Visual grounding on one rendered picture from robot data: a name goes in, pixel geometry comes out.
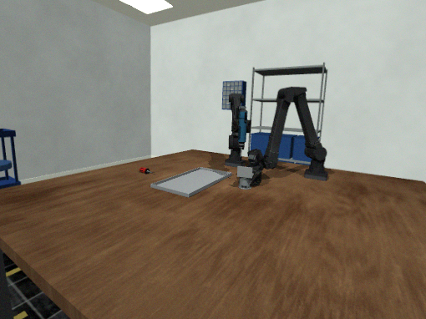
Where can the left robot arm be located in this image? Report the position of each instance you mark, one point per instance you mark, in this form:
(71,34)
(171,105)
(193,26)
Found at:
(313,146)

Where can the white rimmed tray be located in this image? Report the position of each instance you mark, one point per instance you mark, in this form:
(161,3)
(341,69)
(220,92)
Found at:
(191,182)

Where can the dark grey cylinder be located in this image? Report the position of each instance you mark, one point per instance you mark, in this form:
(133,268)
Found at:
(244,183)

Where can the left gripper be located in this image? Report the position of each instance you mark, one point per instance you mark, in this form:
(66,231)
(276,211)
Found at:
(256,177)

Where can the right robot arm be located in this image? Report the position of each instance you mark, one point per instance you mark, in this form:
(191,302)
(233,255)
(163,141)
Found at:
(234,157)

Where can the grey l-shaped bracket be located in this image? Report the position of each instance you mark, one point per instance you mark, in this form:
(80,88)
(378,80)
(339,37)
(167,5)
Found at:
(244,172)

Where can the blue electric screwdriver barrel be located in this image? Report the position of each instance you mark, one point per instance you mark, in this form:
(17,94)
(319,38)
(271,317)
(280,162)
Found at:
(242,128)

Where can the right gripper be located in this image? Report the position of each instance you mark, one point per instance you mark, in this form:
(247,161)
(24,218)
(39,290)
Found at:
(235,126)

